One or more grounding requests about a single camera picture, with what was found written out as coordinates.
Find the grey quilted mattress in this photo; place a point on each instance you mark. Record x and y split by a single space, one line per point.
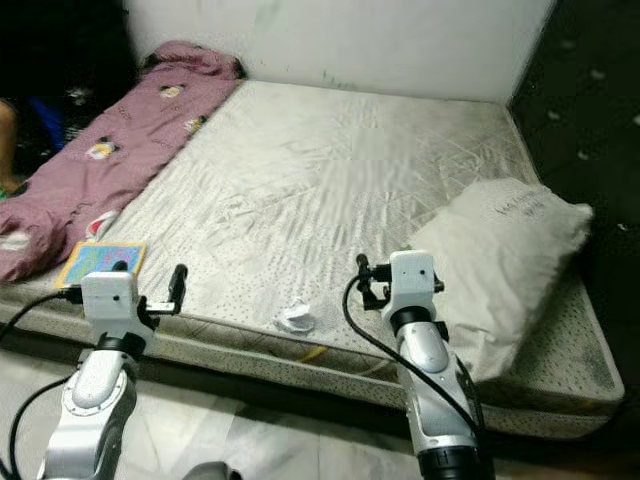
310 180

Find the black printed bag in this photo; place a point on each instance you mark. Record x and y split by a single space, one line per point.
76 96

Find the black tufted headboard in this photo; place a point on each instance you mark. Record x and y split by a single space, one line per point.
580 120

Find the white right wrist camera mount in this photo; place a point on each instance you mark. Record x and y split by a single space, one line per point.
412 278

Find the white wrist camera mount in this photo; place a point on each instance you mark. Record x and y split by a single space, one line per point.
412 278
108 300

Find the blue cloth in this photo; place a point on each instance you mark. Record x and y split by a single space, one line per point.
45 125

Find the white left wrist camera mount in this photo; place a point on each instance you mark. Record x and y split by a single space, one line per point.
108 300

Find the grey robot leg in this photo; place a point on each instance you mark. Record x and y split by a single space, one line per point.
212 472

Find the white tissue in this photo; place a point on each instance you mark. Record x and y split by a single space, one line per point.
298 318

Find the white pillow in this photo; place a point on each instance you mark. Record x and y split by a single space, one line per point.
510 250

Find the pink cartoon print blanket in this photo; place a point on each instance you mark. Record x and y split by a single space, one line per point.
120 130

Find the person bare leg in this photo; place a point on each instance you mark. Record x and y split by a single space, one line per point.
6 140

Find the colourful children's book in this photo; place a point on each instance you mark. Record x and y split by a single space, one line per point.
95 258

